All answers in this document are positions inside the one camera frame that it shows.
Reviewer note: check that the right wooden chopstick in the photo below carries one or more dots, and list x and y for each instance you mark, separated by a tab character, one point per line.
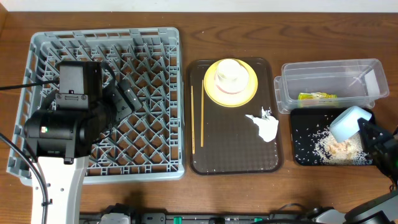
202	115

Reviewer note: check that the light blue bowl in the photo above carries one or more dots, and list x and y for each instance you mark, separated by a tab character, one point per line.
346	124

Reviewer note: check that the clear plastic bin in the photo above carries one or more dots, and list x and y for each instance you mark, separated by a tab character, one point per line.
355	82

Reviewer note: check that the dark brown serving tray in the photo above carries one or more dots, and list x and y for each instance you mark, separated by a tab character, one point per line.
232	144

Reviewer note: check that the yellow plate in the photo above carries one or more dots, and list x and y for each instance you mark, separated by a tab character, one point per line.
230	100

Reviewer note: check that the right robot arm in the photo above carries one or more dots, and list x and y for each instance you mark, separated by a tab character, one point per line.
377	211

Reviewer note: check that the leftover rice with nuts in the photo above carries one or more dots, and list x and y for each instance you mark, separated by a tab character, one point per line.
339	151

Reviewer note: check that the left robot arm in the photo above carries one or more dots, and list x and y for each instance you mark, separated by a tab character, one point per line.
90	100

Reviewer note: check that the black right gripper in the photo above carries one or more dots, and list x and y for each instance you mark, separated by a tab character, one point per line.
382	149

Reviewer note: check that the wooden chopstick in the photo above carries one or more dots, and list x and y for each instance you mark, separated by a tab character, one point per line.
192	119
202	115

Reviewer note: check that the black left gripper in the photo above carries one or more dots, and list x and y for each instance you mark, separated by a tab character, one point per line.
123	101

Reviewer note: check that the pink bowl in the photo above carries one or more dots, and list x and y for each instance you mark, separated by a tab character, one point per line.
233	85

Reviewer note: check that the left wooden chopstick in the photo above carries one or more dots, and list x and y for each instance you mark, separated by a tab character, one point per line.
192	119

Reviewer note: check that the yellow green snack wrapper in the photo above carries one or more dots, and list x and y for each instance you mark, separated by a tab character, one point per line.
315	96

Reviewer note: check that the black waste tray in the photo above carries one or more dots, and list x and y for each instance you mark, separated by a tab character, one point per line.
304	133

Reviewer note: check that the grey plastic dishwasher rack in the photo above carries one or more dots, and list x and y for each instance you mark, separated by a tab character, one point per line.
148	144

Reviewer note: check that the white cup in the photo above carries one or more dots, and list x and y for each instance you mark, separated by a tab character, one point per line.
228	70

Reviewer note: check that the white paper napkin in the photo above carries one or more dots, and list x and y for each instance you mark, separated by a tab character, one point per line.
267	124

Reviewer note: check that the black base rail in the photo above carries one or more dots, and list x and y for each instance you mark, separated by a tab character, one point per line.
153	216

